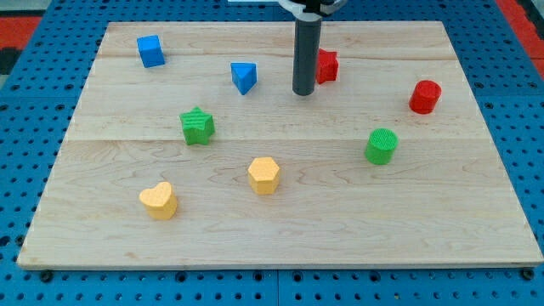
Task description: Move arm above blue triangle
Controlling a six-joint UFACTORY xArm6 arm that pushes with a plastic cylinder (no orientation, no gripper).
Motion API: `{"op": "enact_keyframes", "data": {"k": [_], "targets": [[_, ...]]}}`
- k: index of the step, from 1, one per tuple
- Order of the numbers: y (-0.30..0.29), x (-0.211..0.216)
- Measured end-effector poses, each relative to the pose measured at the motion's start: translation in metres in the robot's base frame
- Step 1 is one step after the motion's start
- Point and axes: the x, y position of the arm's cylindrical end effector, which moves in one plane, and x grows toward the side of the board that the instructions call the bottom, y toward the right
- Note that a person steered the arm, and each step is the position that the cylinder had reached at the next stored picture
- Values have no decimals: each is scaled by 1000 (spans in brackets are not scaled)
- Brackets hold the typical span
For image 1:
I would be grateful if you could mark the wooden board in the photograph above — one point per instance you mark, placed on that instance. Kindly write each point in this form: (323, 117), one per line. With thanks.
(444, 201)

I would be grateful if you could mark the red star block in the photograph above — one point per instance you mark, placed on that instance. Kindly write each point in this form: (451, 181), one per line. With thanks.
(327, 66)

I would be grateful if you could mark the yellow hexagon block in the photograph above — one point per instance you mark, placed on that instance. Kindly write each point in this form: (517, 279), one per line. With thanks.
(264, 175)

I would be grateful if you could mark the green cylinder block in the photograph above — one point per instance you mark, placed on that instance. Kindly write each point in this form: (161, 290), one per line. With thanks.
(381, 146)

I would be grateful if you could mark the red cylinder block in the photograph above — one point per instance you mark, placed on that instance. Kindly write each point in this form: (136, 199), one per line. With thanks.
(425, 97)

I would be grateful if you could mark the green star block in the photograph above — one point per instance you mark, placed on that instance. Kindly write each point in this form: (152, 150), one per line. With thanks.
(197, 126)

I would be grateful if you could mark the blue triangle block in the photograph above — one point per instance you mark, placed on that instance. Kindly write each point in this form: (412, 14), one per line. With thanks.
(244, 76)

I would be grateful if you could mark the blue cube block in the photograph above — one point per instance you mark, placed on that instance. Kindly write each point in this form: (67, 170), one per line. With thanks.
(150, 51)

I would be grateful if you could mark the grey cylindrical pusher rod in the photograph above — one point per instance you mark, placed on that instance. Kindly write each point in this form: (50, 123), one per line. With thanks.
(305, 56)

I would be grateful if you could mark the yellow heart block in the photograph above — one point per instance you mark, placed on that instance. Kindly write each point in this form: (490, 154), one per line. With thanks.
(159, 202)

